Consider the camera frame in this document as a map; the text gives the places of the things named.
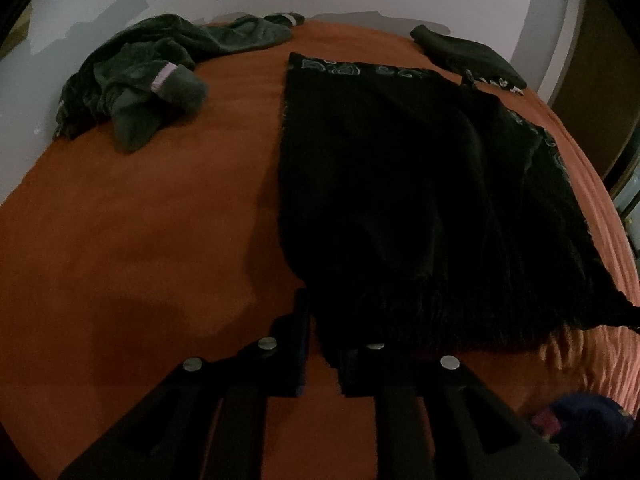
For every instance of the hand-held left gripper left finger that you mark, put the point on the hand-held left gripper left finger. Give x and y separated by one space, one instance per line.
300 355

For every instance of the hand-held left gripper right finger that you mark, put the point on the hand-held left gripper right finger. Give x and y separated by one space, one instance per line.
357 372

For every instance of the black patterned cloth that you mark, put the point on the black patterned cloth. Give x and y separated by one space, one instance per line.
400 185

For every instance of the orange bed blanket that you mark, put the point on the orange bed blanket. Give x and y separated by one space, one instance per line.
150 235

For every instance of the dark framed glass door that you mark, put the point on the dark framed glass door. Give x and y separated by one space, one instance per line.
627 200

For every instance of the folded black white-print garment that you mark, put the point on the folded black white-print garment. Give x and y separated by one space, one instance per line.
500 84

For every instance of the grey-green fleece garment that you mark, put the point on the grey-green fleece garment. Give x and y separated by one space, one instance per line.
150 60

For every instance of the folded plain black garment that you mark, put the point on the folded plain black garment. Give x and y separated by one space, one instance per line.
460 52

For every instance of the brown wooden wardrobe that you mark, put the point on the brown wooden wardrobe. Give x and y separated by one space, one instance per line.
600 60

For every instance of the beige wall hanging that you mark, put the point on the beige wall hanging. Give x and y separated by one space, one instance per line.
15 30

